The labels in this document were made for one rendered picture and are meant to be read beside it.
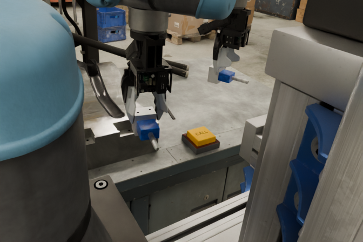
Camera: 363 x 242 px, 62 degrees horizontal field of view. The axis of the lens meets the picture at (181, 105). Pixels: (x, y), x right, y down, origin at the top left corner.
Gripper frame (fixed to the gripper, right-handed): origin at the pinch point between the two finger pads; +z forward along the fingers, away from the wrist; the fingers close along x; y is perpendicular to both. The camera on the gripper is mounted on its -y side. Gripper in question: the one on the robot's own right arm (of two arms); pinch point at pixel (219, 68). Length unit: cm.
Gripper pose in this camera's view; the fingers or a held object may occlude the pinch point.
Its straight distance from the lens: 102.0
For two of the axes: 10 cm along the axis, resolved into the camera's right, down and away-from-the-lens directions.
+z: -0.7, 8.9, 4.6
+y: 8.4, 3.0, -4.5
